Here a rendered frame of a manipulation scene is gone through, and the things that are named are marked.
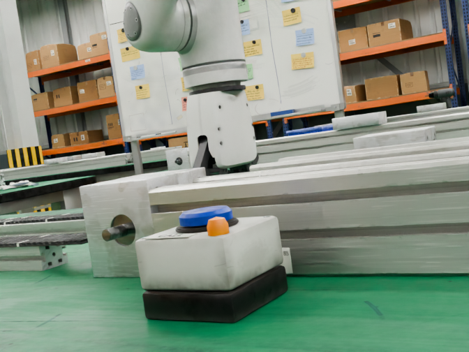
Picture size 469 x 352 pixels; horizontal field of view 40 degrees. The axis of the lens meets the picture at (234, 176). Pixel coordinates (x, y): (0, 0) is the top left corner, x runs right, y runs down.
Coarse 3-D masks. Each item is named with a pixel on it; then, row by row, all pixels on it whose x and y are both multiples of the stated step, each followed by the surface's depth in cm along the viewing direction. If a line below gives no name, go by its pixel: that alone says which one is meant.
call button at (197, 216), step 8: (200, 208) 50; (208, 208) 49; (216, 208) 48; (224, 208) 48; (184, 216) 48; (192, 216) 47; (200, 216) 47; (208, 216) 47; (216, 216) 47; (224, 216) 47; (232, 216) 49; (184, 224) 47; (192, 224) 47; (200, 224) 47
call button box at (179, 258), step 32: (256, 224) 47; (160, 256) 46; (192, 256) 45; (224, 256) 44; (256, 256) 47; (160, 288) 47; (192, 288) 45; (224, 288) 44; (256, 288) 46; (192, 320) 46; (224, 320) 44
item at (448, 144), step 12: (408, 144) 76; (420, 144) 74; (432, 144) 73; (444, 144) 66; (456, 144) 65; (468, 144) 64; (300, 156) 82; (312, 156) 81; (324, 156) 75; (336, 156) 72; (348, 156) 71; (360, 156) 70; (372, 156) 70; (384, 156) 69; (252, 168) 78; (264, 168) 77; (276, 168) 76
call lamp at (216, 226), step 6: (210, 222) 44; (216, 222) 44; (222, 222) 44; (210, 228) 44; (216, 228) 44; (222, 228) 44; (228, 228) 44; (210, 234) 44; (216, 234) 44; (222, 234) 44
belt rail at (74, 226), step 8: (16, 224) 106; (24, 224) 105; (32, 224) 104; (40, 224) 103; (48, 224) 102; (56, 224) 101; (64, 224) 100; (72, 224) 99; (80, 224) 98; (0, 232) 108; (8, 232) 108; (16, 232) 107; (24, 232) 106; (32, 232) 105; (40, 232) 104; (48, 232) 103; (56, 232) 102; (64, 232) 101; (72, 232) 99; (80, 232) 98
